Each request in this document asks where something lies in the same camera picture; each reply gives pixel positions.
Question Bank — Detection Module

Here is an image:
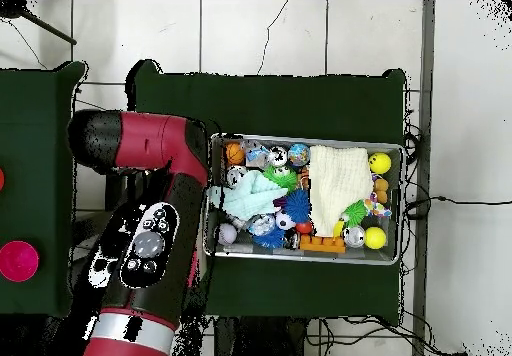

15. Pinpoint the silver can with open top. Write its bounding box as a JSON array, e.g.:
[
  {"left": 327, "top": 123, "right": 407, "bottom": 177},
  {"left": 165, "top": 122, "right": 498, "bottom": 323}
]
[{"left": 267, "top": 145, "right": 290, "bottom": 169}]

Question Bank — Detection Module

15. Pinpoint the side table with green cloth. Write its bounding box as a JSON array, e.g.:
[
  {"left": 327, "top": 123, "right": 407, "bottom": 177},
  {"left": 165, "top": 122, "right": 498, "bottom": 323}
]
[{"left": 0, "top": 61, "right": 89, "bottom": 319}]

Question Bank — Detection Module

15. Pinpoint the blue spiky ball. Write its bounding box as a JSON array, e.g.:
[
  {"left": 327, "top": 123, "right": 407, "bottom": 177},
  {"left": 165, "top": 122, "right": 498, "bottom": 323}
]
[
  {"left": 285, "top": 189, "right": 313, "bottom": 224},
  {"left": 254, "top": 229, "right": 288, "bottom": 251}
]

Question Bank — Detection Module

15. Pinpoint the cream yellow cloth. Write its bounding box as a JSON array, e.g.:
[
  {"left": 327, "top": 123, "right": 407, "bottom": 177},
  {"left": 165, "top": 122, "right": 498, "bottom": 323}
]
[{"left": 307, "top": 143, "right": 375, "bottom": 237}]

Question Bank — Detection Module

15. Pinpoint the plain yellow ball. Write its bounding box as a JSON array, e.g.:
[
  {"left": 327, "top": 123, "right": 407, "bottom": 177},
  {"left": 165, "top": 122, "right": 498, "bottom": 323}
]
[{"left": 363, "top": 226, "right": 388, "bottom": 251}]

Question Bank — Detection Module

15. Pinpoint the yellow smiley ball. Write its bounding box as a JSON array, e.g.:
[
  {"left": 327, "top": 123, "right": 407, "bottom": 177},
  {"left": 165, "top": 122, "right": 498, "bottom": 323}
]
[{"left": 367, "top": 151, "right": 393, "bottom": 176}]

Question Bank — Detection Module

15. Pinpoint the orange plush toy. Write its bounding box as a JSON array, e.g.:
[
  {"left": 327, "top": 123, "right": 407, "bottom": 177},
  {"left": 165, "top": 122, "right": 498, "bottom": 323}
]
[{"left": 372, "top": 176, "right": 391, "bottom": 205}]

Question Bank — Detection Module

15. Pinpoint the globe print ball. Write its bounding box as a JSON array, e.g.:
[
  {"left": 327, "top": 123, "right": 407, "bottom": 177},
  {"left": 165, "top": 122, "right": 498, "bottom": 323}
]
[{"left": 288, "top": 143, "right": 312, "bottom": 166}]

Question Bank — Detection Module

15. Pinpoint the mint green cloth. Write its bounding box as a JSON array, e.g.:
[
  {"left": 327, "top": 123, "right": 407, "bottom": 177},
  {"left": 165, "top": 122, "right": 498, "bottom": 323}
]
[{"left": 209, "top": 170, "right": 289, "bottom": 221}]

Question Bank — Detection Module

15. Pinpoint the black tripod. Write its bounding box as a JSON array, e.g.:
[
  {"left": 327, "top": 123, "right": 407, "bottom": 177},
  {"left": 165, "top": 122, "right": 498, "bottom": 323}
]
[{"left": 0, "top": 0, "right": 79, "bottom": 47}]

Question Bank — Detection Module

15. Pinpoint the small white ball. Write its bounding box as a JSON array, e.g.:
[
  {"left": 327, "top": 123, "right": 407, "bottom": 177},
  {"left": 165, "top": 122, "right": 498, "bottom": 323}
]
[{"left": 216, "top": 223, "right": 240, "bottom": 246}]

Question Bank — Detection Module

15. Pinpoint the green spiky ball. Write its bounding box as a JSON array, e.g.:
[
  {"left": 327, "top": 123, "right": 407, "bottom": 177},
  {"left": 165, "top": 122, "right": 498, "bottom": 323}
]
[{"left": 345, "top": 201, "right": 369, "bottom": 228}]

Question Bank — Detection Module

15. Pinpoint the small orange basketball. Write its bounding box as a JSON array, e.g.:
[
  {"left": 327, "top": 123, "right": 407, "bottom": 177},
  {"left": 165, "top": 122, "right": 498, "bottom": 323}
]
[{"left": 223, "top": 141, "right": 247, "bottom": 167}]

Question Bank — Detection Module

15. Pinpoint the small soccer ball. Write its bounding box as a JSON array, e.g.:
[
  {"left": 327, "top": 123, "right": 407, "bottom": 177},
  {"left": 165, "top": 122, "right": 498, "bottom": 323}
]
[{"left": 275, "top": 211, "right": 297, "bottom": 232}]

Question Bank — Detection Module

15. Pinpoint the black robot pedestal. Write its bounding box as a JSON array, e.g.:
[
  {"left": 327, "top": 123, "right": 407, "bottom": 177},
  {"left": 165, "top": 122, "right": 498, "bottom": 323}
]
[{"left": 214, "top": 315, "right": 321, "bottom": 356}]

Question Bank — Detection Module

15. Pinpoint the pink disc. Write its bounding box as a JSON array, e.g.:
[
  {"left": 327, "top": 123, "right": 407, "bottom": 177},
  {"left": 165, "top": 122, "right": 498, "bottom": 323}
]
[{"left": 0, "top": 240, "right": 41, "bottom": 284}]

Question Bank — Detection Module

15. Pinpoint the green fuzzy toy with eyes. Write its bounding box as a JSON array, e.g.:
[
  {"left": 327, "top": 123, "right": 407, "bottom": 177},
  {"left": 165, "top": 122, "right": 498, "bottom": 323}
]
[{"left": 263, "top": 166, "right": 300, "bottom": 193}]

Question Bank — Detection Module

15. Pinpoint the clear mesh bin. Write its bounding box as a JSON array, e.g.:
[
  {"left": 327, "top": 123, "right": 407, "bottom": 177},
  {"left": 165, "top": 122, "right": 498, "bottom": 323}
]
[{"left": 203, "top": 134, "right": 404, "bottom": 266}]

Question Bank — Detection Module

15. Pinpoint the orange toy brick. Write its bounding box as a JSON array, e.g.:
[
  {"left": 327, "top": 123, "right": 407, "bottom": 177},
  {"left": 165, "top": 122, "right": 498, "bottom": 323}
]
[{"left": 299, "top": 234, "right": 347, "bottom": 255}]

